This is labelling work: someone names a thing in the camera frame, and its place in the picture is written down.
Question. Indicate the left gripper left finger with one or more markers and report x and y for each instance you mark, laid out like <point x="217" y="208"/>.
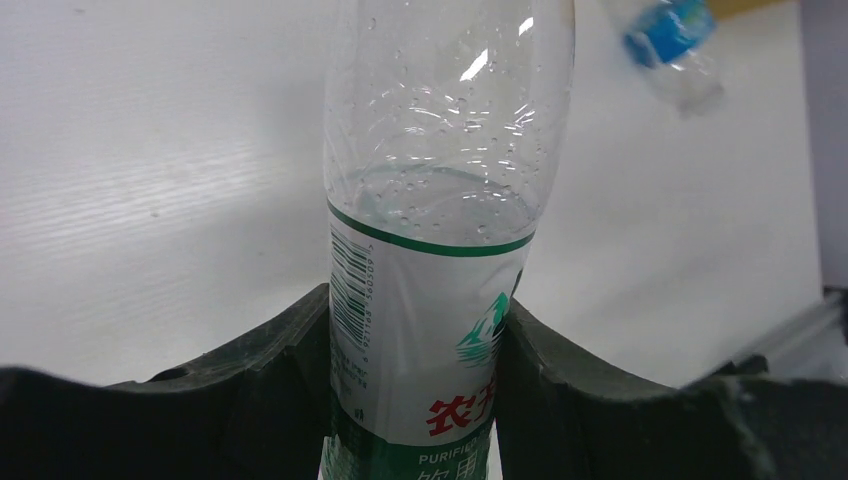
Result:
<point x="253" y="408"/>

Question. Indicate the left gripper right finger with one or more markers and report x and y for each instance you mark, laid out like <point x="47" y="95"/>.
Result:
<point x="564" y="413"/>

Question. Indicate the green cap bottle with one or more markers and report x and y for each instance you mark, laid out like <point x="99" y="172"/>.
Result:
<point x="444" y="125"/>

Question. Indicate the yellow plastic waste bin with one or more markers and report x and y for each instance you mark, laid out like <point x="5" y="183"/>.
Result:
<point x="725" y="9"/>

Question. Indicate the small blue label bottle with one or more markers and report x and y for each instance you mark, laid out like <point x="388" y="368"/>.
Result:
<point x="668" y="42"/>

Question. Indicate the aluminium frame rail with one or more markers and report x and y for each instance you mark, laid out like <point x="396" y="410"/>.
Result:
<point x="811" y="345"/>

